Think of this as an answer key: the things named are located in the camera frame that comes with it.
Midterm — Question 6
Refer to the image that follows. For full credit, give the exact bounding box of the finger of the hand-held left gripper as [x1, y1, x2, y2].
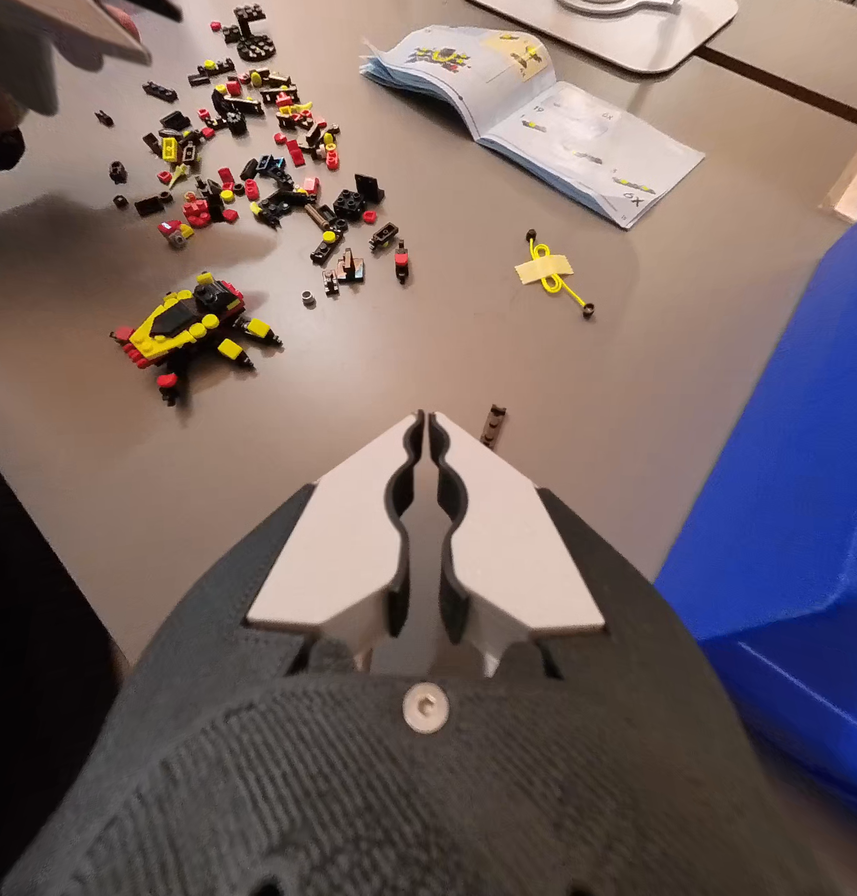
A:
[0, 17, 60, 173]
[22, 0, 154, 67]

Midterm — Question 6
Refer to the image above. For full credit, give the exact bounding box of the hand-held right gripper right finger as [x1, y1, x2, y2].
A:
[427, 412, 607, 679]

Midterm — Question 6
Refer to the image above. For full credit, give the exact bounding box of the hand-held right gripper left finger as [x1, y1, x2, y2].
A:
[245, 410, 427, 673]

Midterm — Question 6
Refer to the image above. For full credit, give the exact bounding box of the yellow black red lego model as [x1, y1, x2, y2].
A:
[110, 272, 284, 407]

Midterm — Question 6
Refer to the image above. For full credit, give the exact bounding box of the pile of loose lego pieces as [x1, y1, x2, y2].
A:
[94, 20, 412, 294]

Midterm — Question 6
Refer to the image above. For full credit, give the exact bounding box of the blue lego instruction booklet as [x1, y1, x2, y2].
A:
[358, 24, 706, 231]

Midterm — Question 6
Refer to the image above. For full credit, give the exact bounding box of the blue mat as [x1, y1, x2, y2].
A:
[654, 210, 857, 823]

